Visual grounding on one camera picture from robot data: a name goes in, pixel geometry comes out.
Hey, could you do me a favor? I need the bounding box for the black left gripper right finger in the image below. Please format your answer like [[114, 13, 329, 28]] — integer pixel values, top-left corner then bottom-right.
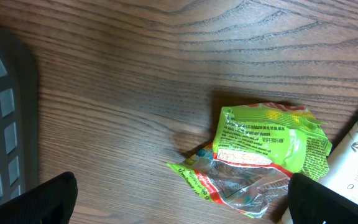
[[288, 173, 358, 224]]

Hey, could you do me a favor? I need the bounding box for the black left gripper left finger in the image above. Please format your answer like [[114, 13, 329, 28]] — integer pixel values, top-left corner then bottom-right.
[[0, 172, 78, 224]]

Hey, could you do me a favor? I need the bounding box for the white cream tube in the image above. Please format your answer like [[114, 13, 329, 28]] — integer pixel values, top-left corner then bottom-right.
[[280, 121, 358, 224]]

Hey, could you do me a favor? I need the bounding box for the green snack bag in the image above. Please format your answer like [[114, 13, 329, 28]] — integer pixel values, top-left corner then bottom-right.
[[169, 103, 332, 218]]

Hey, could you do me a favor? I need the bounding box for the grey plastic basket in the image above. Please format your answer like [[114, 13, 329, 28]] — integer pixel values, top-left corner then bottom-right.
[[0, 27, 39, 205]]

